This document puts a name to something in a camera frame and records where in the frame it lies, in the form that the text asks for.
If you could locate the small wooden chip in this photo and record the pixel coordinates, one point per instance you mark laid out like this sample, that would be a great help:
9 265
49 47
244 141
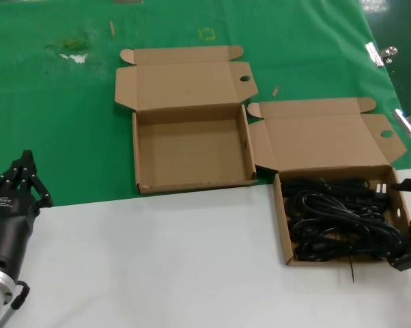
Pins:
276 91

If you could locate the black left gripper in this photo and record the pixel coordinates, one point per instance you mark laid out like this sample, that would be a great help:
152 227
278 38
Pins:
7 222

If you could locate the open brown cardboard box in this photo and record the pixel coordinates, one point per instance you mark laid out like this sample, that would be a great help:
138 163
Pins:
192 153
314 136

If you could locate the thin wooden stick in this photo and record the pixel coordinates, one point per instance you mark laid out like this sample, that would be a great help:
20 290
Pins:
112 29

